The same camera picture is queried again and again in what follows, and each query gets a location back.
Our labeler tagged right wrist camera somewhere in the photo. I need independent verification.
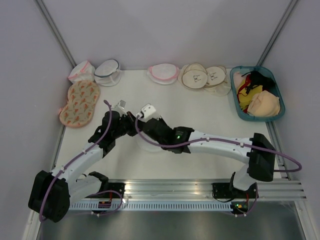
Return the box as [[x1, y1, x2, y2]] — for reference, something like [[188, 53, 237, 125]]
[[136, 103, 162, 123]]

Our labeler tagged left side aluminium rail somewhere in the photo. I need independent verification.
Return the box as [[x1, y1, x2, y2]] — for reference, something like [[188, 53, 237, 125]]
[[49, 125, 66, 172]]

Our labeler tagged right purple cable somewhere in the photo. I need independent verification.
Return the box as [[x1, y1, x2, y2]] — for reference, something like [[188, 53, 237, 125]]
[[134, 113, 303, 218]]

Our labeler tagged pale pink bra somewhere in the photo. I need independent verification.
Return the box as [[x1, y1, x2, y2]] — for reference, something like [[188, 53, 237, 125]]
[[233, 71, 251, 90]]

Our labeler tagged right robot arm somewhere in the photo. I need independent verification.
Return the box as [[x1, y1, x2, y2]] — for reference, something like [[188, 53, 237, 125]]
[[135, 118, 276, 198]]

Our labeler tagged right aluminium frame post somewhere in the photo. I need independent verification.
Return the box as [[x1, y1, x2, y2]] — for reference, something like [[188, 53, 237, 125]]
[[256, 0, 300, 66]]

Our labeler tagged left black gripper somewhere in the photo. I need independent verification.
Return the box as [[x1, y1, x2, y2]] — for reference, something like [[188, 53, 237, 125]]
[[112, 111, 144, 139]]

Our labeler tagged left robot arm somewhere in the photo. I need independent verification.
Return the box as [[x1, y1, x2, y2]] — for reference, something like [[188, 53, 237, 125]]
[[28, 110, 137, 223]]

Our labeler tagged white slotted cable duct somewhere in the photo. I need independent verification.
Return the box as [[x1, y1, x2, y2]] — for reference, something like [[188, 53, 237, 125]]
[[69, 200, 232, 212]]

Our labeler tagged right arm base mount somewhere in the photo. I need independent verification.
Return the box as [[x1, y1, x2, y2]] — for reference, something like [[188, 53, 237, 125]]
[[211, 172, 258, 203]]

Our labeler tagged blue-trimmed cylindrical mesh bag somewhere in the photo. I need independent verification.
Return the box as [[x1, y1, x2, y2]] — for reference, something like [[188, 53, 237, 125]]
[[93, 59, 121, 87]]

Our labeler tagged black bra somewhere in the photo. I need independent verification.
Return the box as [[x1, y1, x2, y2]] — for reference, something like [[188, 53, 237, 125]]
[[243, 70, 276, 89]]

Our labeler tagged pink-trimmed crumpled mesh bag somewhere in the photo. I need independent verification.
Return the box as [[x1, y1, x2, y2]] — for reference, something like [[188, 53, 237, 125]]
[[67, 60, 96, 84]]

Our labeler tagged teal plastic basket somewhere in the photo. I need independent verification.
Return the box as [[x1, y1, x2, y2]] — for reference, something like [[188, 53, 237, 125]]
[[230, 66, 286, 122]]

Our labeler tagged aluminium frame post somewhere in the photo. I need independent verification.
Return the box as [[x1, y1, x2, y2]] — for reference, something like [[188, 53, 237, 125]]
[[256, 0, 300, 66], [34, 0, 76, 68]]

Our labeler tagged yellow bra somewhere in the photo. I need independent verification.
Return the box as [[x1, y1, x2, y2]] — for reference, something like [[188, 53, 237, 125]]
[[237, 80, 263, 110]]

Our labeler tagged blue-trimmed white mesh laundry bag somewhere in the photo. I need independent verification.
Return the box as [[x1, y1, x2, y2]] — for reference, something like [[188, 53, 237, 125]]
[[136, 138, 162, 153]]

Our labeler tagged left aluminium frame post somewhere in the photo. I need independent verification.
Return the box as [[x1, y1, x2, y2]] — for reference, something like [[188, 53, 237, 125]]
[[34, 0, 76, 68]]

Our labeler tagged red bra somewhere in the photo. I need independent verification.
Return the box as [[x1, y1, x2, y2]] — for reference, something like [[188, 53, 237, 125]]
[[237, 76, 252, 113]]

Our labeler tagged floral beige laundry bag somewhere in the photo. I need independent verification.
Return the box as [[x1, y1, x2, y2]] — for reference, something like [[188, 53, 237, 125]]
[[59, 80, 101, 128]]

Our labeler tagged beige peach bra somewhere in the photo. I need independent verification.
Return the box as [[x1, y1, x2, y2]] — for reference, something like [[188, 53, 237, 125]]
[[247, 90, 281, 117]]

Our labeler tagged pink-trimmed round mesh bag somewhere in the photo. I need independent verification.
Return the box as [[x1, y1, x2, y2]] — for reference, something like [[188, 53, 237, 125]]
[[146, 63, 180, 85]]

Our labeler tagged beige bra-print laundry bag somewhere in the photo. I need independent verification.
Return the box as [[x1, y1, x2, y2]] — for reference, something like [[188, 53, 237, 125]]
[[177, 62, 208, 90]]

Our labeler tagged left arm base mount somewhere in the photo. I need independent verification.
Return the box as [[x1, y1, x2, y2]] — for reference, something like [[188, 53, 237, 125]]
[[86, 171, 125, 199]]

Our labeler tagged right side aluminium rail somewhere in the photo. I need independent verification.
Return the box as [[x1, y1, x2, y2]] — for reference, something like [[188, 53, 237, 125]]
[[265, 121, 292, 181]]

